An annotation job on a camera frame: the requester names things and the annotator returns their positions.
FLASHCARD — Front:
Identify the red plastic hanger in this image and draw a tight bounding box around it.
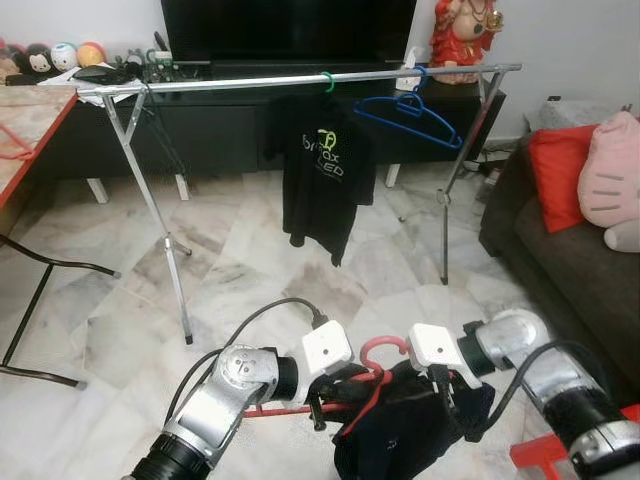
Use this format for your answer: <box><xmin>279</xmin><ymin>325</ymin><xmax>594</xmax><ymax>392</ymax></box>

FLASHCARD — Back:
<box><xmin>0</xmin><ymin>125</ymin><xmax>33</xmax><ymax>161</ymax></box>
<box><xmin>243</xmin><ymin>335</ymin><xmax>413</xmax><ymax>441</ymax></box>

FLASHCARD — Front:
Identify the dark shirt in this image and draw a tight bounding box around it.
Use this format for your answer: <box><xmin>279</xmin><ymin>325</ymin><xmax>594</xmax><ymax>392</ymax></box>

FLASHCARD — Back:
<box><xmin>333</xmin><ymin>360</ymin><xmax>496</xmax><ymax>480</ymax></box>

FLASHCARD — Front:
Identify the blue plastic hanger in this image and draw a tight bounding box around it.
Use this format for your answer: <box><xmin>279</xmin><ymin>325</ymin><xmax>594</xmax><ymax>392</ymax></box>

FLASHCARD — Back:
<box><xmin>353</xmin><ymin>68</ymin><xmax>464</xmax><ymax>151</ymax></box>

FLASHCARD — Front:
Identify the red plastic stool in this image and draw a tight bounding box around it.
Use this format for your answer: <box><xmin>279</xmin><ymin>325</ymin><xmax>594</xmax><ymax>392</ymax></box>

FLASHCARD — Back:
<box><xmin>510</xmin><ymin>403</ymin><xmax>640</xmax><ymax>480</ymax></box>

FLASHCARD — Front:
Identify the dark grey sofa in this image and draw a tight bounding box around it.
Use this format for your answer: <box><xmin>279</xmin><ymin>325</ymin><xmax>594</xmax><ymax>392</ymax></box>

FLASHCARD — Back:
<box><xmin>478</xmin><ymin>130</ymin><xmax>640</xmax><ymax>401</ymax></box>

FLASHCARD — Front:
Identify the black shirt green logo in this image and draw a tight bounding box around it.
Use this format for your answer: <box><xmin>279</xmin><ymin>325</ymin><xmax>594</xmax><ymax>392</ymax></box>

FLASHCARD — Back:
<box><xmin>265</xmin><ymin>93</ymin><xmax>379</xmax><ymax>267</ymax></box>

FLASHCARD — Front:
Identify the red cushion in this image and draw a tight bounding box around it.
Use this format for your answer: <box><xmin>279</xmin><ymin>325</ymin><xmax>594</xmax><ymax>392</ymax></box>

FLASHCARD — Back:
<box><xmin>527</xmin><ymin>125</ymin><xmax>601</xmax><ymax>234</ymax></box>

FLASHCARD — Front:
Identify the black TV cabinet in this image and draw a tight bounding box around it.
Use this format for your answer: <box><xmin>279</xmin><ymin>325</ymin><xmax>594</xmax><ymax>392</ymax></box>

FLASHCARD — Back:
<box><xmin>30</xmin><ymin>62</ymin><xmax>506</xmax><ymax>201</ymax></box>

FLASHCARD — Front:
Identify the pink cat face cushion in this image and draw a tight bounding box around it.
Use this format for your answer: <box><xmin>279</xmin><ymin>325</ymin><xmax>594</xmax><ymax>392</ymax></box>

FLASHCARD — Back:
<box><xmin>578</xmin><ymin>110</ymin><xmax>640</xmax><ymax>229</ymax></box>

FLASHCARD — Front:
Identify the silver clothes rack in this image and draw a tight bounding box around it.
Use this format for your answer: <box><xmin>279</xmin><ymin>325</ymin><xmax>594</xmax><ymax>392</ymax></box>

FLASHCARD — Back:
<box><xmin>75</xmin><ymin>63</ymin><xmax>523</xmax><ymax>346</ymax></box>

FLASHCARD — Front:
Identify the red seated statue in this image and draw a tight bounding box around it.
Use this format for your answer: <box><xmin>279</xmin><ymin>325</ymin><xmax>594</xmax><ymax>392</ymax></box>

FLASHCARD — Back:
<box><xmin>430</xmin><ymin>0</ymin><xmax>501</xmax><ymax>86</ymax></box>

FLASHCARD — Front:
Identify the black television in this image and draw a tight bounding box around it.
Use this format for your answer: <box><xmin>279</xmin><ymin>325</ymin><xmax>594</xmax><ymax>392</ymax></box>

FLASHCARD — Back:
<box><xmin>160</xmin><ymin>0</ymin><xmax>419</xmax><ymax>66</ymax></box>

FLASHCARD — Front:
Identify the orange plush toy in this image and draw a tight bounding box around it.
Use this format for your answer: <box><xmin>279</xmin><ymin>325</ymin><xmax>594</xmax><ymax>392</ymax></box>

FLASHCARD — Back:
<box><xmin>77</xmin><ymin>40</ymin><xmax>106</xmax><ymax>69</ymax></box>

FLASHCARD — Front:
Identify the white blue plush toy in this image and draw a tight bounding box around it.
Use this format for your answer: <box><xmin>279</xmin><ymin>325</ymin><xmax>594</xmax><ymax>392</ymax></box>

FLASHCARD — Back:
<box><xmin>50</xmin><ymin>40</ymin><xmax>78</xmax><ymax>71</ymax></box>

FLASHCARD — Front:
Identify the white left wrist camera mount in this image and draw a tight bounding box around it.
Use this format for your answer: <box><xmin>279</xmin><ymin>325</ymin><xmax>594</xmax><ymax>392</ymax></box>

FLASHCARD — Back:
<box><xmin>300</xmin><ymin>320</ymin><xmax>354</xmax><ymax>379</ymax></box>

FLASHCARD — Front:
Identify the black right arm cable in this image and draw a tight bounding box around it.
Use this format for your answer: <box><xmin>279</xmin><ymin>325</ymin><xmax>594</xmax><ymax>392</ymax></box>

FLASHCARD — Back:
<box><xmin>440</xmin><ymin>340</ymin><xmax>601</xmax><ymax>441</ymax></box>

